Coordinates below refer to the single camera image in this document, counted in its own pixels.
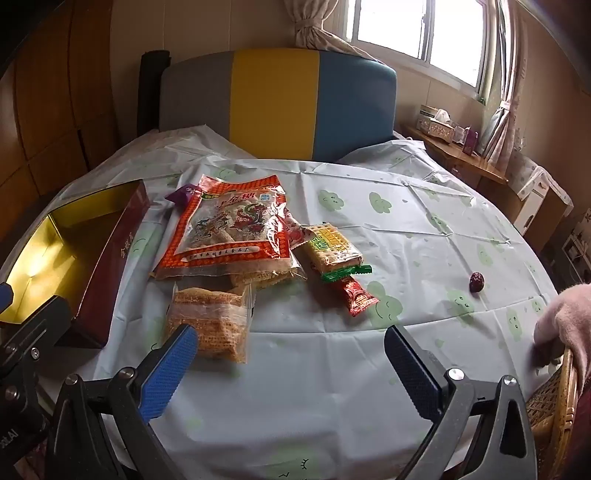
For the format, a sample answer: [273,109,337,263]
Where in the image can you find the white tablecloth with green clouds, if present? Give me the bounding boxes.
[0,122,561,480]

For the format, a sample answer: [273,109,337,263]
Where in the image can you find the grey yellow blue sofa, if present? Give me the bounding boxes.
[159,48,399,162]

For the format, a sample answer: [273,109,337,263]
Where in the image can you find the tied beige curtain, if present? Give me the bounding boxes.
[283,0,384,61]

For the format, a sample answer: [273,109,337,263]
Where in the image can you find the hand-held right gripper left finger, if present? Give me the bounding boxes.
[46,323,199,480]

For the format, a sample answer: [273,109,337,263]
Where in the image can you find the clear orange crispy snack packet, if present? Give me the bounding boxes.
[165,282,254,365]

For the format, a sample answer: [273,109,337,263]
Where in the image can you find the purple snack packet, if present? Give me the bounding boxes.
[165,184,204,208]

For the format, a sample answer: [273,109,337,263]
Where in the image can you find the red candy packet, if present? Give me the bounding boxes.
[332,274,380,318]

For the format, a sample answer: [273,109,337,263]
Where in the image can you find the red box with gold interior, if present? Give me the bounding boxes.
[0,179,151,349]

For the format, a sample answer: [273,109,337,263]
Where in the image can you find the tissue box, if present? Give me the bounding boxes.
[418,105,458,141]

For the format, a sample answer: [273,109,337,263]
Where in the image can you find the white rose print packet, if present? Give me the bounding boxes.
[281,208,306,250]

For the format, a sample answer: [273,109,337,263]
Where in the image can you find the white shelf unit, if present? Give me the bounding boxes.
[561,222,591,278]

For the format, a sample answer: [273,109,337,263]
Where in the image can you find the rattan chair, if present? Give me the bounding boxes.
[526,346,591,462]

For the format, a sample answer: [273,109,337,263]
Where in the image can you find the wooden wardrobe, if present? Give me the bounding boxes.
[0,0,116,199]

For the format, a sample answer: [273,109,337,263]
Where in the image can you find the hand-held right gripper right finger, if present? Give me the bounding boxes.
[383,324,539,480]

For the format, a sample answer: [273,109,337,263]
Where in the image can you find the hanging beige curtain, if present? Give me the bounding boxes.
[480,0,529,167]

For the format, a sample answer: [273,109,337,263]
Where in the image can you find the white cabinet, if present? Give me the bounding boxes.
[508,152,573,236]

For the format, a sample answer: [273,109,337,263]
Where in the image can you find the wooden side desk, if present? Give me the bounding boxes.
[402,122,509,185]

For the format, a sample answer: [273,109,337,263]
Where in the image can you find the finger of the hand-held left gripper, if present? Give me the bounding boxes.
[0,282,74,370]

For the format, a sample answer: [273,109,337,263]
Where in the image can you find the large orange snack bag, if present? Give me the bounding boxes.
[154,174,289,280]

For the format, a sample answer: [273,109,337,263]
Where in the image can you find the window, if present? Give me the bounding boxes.
[346,0,509,100]

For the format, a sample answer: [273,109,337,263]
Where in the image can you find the clear puffed rice cracker packet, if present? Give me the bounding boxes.
[228,251,308,291]

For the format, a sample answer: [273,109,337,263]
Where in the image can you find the green yellow cracker packet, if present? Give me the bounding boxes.
[302,222,372,283]

